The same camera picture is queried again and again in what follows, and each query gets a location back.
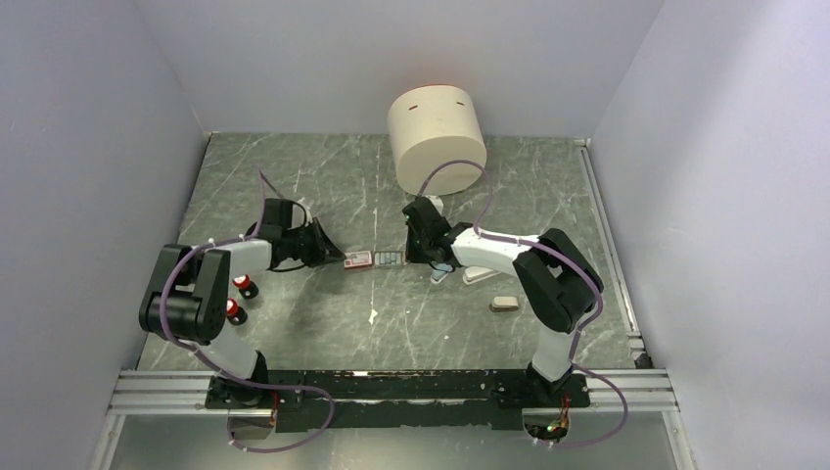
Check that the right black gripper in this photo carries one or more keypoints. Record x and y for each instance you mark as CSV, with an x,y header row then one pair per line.
x,y
411,254

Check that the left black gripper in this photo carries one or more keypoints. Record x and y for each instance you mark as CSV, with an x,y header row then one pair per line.
x,y
322,246

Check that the red white staple box sleeve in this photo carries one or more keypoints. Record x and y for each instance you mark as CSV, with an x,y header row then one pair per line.
x,y
358,260

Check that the blue white stapler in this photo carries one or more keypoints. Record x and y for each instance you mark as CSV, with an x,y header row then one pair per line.
x,y
440,271

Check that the staple tray with staples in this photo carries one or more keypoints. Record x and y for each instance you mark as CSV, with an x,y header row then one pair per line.
x,y
389,259

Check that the long white stapler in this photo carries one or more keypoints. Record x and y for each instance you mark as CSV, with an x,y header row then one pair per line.
x,y
475,274

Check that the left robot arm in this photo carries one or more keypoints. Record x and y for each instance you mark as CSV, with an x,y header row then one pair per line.
x,y
188,302

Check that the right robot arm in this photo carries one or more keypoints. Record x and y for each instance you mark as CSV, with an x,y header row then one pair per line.
x,y
558,282

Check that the small beige stapler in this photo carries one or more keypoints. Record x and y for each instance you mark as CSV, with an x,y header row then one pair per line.
x,y
504,304

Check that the red capped black bottle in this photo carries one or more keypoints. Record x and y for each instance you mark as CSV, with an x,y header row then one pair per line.
x,y
246,287

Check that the cream cylindrical container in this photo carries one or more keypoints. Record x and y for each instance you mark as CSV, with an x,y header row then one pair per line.
x,y
429,126

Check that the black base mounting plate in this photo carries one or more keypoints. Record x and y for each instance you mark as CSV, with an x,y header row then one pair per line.
x,y
496,398

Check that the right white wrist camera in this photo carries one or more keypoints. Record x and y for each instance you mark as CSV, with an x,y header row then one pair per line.
x,y
437,203

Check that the aluminium rail frame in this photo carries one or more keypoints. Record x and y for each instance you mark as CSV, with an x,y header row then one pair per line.
x,y
183,393

